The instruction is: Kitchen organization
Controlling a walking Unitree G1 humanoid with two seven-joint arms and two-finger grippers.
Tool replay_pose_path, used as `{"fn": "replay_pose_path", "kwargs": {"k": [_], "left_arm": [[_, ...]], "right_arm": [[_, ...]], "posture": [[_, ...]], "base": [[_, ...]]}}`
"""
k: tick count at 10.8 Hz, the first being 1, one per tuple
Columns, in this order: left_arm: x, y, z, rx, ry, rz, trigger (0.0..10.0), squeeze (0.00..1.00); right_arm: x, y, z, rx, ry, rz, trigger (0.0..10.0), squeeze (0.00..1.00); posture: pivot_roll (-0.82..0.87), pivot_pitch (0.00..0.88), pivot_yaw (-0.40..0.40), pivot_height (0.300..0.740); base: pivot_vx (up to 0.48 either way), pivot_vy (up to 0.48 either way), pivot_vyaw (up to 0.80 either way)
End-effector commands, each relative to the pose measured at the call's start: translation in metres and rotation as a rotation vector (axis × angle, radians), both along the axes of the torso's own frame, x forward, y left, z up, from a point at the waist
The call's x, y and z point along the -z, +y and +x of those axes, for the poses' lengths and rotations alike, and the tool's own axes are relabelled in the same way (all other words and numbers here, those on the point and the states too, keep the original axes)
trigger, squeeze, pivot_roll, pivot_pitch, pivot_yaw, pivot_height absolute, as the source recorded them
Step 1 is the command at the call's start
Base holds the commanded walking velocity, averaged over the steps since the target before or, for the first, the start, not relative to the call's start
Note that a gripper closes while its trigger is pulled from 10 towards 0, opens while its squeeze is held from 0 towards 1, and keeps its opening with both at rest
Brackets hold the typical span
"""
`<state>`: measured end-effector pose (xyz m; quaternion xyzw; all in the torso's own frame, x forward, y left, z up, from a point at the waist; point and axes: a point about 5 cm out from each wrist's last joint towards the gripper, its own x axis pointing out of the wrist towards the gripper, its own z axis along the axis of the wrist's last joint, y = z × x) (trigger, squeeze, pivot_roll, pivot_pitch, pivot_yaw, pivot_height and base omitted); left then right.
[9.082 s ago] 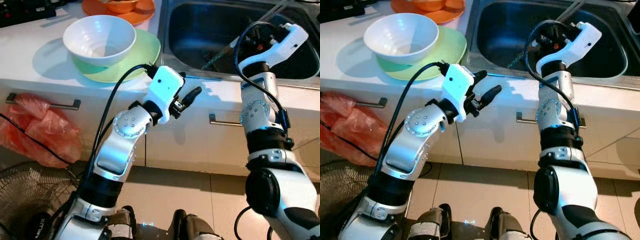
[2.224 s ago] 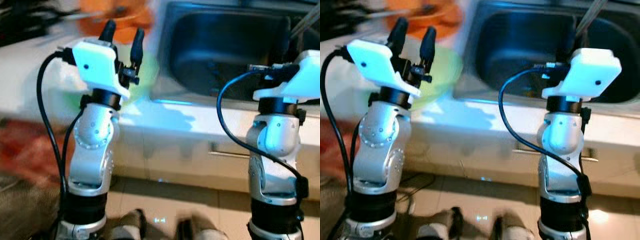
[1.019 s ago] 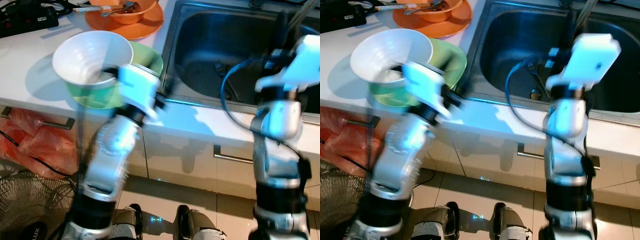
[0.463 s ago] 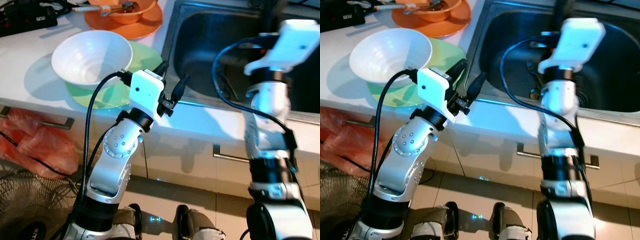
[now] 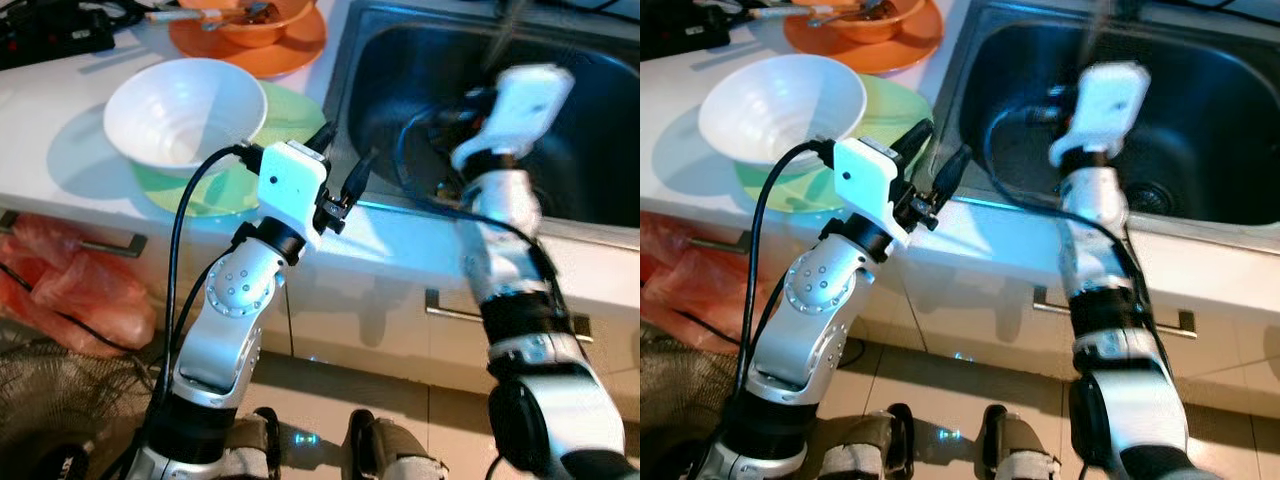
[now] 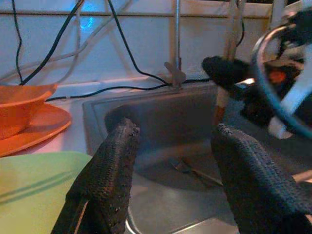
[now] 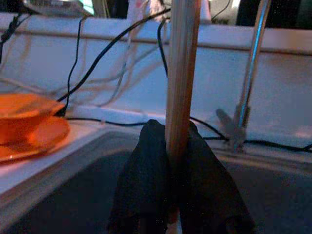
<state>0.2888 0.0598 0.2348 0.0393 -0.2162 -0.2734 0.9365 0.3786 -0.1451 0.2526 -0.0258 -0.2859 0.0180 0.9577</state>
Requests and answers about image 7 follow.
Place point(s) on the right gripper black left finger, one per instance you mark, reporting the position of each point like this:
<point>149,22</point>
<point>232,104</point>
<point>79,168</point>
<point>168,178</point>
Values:
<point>143,190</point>

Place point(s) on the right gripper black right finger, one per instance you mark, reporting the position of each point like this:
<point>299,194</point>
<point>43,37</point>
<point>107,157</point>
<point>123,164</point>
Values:
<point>209,195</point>

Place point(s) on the wooden chopstick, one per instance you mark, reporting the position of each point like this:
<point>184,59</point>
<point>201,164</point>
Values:
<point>192,73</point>
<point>175,73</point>

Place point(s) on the stainless steel sink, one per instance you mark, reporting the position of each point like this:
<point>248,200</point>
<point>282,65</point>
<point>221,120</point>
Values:
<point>73,195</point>

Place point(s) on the orange plate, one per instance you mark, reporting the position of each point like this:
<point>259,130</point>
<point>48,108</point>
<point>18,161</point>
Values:
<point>48,136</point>

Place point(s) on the chrome faucet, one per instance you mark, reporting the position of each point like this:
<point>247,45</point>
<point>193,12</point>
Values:
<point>253,61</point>

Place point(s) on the orange bowl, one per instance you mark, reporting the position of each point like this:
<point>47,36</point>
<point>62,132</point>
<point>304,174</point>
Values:
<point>24,109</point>

